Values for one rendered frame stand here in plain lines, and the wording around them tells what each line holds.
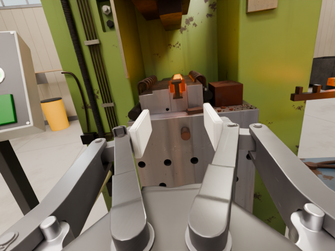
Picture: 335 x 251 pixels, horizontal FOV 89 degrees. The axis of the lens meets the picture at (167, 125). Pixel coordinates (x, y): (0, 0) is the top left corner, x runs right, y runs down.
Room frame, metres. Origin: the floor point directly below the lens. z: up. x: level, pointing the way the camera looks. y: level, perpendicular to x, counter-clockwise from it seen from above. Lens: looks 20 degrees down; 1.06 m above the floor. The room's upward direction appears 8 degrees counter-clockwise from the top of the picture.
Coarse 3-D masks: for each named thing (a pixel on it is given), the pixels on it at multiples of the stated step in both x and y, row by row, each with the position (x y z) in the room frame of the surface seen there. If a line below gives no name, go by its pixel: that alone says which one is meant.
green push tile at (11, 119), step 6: (0, 96) 0.43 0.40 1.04; (6, 96) 0.44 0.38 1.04; (12, 96) 0.45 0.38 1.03; (0, 102) 0.43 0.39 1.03; (6, 102) 0.43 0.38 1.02; (12, 102) 0.43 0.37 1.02; (0, 108) 0.42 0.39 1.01; (6, 108) 0.42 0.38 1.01; (12, 108) 0.42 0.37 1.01; (0, 114) 0.41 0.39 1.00; (6, 114) 0.41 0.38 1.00; (12, 114) 0.42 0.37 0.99; (0, 120) 0.40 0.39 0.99; (6, 120) 0.41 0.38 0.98; (12, 120) 0.41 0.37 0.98
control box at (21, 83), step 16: (0, 32) 0.53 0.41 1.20; (16, 32) 0.55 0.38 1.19; (0, 48) 0.51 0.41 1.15; (16, 48) 0.52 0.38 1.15; (0, 64) 0.49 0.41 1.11; (16, 64) 0.49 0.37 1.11; (32, 64) 0.58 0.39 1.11; (0, 80) 0.46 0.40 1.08; (16, 80) 0.47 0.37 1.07; (32, 80) 0.53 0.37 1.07; (16, 96) 0.45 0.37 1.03; (32, 96) 0.48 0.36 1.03; (16, 112) 0.43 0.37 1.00; (32, 112) 0.44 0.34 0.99; (0, 128) 0.40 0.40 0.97; (16, 128) 0.41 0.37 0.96; (32, 128) 0.43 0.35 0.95
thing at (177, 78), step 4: (176, 76) 0.74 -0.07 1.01; (180, 76) 0.71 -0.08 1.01; (172, 80) 0.48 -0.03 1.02; (176, 80) 0.46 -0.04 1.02; (180, 80) 0.45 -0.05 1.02; (172, 84) 0.52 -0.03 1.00; (176, 84) 0.43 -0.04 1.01; (180, 84) 0.51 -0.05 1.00; (184, 84) 0.51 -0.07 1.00; (172, 88) 0.52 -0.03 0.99; (176, 88) 0.43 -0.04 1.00; (180, 88) 0.51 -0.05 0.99; (184, 88) 0.51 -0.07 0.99; (172, 92) 0.52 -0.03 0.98; (176, 92) 0.43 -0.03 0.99; (180, 92) 0.49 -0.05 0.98; (176, 96) 0.44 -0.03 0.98; (180, 96) 0.43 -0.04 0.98
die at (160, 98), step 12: (156, 84) 0.80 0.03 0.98; (168, 84) 0.65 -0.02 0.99; (192, 84) 0.55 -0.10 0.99; (144, 96) 0.54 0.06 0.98; (156, 96) 0.54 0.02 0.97; (168, 96) 0.53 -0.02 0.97; (192, 96) 0.52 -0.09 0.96; (144, 108) 0.54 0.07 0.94; (156, 108) 0.54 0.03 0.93; (168, 108) 0.53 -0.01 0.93; (180, 108) 0.53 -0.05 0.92
